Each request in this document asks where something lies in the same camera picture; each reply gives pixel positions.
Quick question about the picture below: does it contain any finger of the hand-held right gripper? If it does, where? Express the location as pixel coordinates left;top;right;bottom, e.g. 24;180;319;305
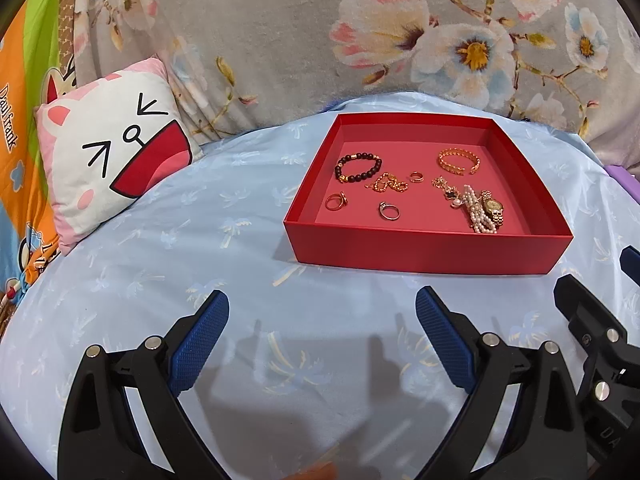
619;245;640;285
553;273;640;401

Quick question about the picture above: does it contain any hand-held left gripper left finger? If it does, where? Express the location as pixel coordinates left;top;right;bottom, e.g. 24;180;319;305
57;289;231;480

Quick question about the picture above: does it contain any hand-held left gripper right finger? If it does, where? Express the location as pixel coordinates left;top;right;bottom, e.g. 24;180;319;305
415;286;588;480

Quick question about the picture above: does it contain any red cardboard box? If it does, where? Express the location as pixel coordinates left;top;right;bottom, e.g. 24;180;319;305
283;113;574;276

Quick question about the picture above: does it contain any pearl bracelet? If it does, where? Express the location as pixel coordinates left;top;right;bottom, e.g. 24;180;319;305
456;184;499;235

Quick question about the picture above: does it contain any gold wristwatch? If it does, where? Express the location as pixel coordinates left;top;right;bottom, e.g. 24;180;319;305
479;189;505;226

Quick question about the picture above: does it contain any gold bracelet with black clover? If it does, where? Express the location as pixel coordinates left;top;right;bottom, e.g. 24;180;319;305
432;175;464;209

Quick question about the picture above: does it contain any gold chain bracelet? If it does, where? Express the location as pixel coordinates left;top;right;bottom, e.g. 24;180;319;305
364;172;410;194

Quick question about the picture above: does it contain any light blue palm-print cloth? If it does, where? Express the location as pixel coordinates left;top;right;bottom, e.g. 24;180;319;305
0;92;640;480

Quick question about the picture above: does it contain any purple flat object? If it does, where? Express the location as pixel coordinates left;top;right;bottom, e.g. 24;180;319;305
602;162;639;187

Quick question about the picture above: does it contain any gold bangle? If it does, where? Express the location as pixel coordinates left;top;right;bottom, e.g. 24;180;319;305
438;147;482;176

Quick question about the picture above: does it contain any white cartoon face pillow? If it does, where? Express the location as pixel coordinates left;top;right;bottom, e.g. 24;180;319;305
34;57;204;257

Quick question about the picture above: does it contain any colourful cartoon blanket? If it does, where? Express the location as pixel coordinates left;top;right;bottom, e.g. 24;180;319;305
0;0;97;356

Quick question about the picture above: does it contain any grey floral blanket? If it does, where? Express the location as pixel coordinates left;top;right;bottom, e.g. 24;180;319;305
65;0;640;173

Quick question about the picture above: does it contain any dark bead bracelet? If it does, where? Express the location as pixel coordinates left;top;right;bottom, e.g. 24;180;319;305
334;151;384;185

